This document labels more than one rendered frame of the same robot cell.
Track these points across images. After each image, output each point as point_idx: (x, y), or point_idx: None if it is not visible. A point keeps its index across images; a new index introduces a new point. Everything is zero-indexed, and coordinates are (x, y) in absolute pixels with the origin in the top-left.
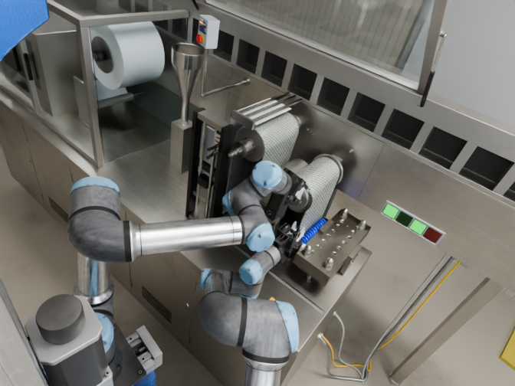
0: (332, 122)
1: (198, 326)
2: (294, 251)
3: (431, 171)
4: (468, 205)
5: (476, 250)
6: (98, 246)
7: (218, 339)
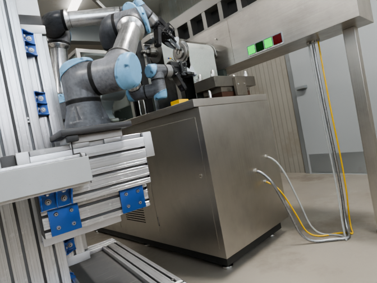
0: (202, 35)
1: (157, 191)
2: None
3: (252, 8)
4: (278, 4)
5: (302, 22)
6: (49, 13)
7: (103, 28)
